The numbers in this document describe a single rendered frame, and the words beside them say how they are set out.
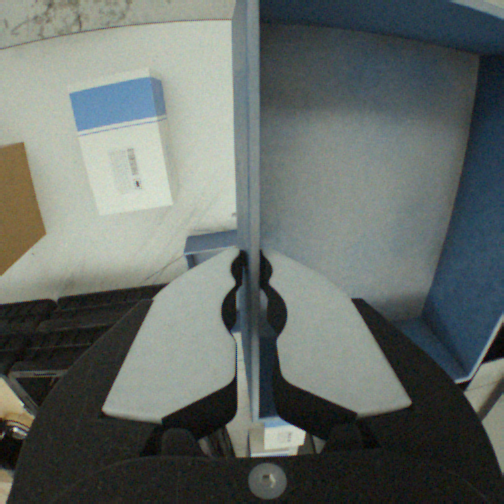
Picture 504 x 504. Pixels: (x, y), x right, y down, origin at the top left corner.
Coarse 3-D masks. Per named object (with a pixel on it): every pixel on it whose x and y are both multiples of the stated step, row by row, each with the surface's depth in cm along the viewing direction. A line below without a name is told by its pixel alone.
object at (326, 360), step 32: (288, 288) 9; (320, 288) 9; (288, 320) 8; (320, 320) 8; (352, 320) 8; (288, 352) 7; (320, 352) 7; (352, 352) 7; (288, 384) 6; (320, 384) 6; (352, 384) 6; (384, 384) 6; (288, 416) 7; (320, 416) 6; (352, 416) 6; (320, 448) 8
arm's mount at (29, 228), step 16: (16, 144) 43; (0, 160) 39; (16, 160) 44; (0, 176) 40; (16, 176) 44; (0, 192) 40; (16, 192) 44; (32, 192) 49; (0, 208) 40; (16, 208) 44; (32, 208) 49; (0, 224) 40; (16, 224) 44; (32, 224) 49; (0, 240) 40; (16, 240) 44; (32, 240) 49; (0, 256) 40; (16, 256) 44; (0, 272) 39
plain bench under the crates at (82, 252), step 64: (0, 64) 39; (64, 64) 41; (128, 64) 42; (192, 64) 44; (0, 128) 43; (64, 128) 46; (192, 128) 48; (64, 192) 51; (192, 192) 54; (64, 256) 57; (128, 256) 58
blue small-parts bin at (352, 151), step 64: (256, 0) 7; (320, 0) 9; (384, 0) 8; (448, 0) 7; (256, 64) 8; (320, 64) 14; (384, 64) 14; (448, 64) 14; (256, 128) 9; (320, 128) 15; (384, 128) 15; (448, 128) 16; (256, 192) 10; (320, 192) 17; (384, 192) 17; (448, 192) 18; (256, 256) 11; (320, 256) 19; (384, 256) 19; (448, 256) 19; (256, 320) 12; (448, 320) 19; (256, 384) 14
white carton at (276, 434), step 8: (264, 424) 75; (272, 424) 76; (280, 424) 76; (288, 424) 76; (264, 432) 77; (272, 432) 78; (280, 432) 78; (288, 432) 79; (296, 432) 79; (304, 432) 80; (264, 440) 80; (272, 440) 80; (280, 440) 80; (288, 440) 81; (296, 440) 81; (264, 448) 82; (272, 448) 82
